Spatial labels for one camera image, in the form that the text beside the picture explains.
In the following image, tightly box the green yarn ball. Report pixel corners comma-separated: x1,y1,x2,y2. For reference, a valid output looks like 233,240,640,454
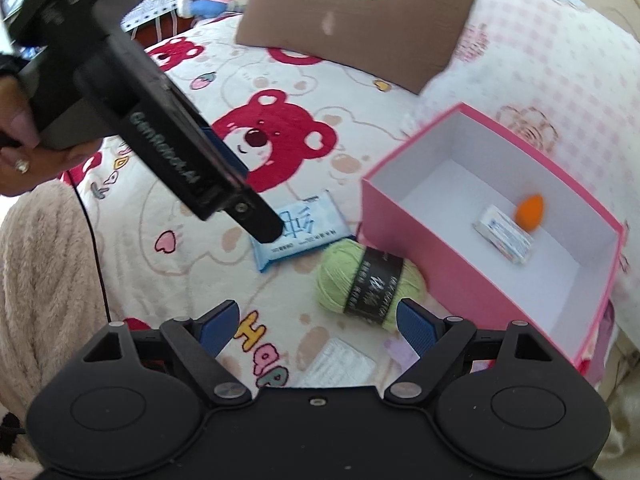
315,239,428,323

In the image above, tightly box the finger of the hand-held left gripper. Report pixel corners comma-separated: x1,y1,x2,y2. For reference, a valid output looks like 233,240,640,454
222,187,285,245
200,125,249,181

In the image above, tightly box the pink checked pillow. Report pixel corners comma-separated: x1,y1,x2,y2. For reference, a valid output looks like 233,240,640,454
400,0,640,311

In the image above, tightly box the bear printed blanket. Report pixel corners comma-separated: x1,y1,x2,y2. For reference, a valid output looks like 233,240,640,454
60,15,621,391

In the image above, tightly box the blue wet wipe packet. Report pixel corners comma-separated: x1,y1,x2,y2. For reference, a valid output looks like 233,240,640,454
250,190,358,273

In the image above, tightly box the gold shiny cloth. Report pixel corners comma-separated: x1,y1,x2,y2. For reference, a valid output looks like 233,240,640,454
595,310,640,480

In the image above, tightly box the pink cardboard box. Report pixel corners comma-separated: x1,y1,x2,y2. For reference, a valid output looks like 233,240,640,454
357,102,628,376

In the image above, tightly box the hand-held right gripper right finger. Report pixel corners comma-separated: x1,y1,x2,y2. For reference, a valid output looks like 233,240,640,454
384,297,563,407

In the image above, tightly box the small white blue carton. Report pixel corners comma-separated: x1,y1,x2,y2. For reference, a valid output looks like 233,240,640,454
472,205,533,263

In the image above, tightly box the orange makeup sponge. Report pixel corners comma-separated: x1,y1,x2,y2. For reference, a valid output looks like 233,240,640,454
515,194,547,232

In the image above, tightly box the purple plush toy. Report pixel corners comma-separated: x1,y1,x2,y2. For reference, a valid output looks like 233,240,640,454
384,334,422,377

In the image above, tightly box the person's left hand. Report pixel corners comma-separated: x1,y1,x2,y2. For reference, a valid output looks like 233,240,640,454
0,75,102,197

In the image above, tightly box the clear floss pick box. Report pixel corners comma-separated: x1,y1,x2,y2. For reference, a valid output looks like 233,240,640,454
295,337,377,389

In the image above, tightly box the black white striped cloth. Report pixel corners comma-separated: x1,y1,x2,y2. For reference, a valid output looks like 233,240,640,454
120,0,193,31

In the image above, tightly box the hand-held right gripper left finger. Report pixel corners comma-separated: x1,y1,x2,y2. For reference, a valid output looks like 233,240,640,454
79,300,253,407

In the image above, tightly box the brown pillow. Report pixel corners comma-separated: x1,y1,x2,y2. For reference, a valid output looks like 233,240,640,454
235,0,483,96

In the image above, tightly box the black cable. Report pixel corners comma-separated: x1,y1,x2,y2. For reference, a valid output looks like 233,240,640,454
67,170,114,327

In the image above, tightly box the beige fluffy cloth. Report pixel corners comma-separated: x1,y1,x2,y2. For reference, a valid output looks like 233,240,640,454
0,180,113,480

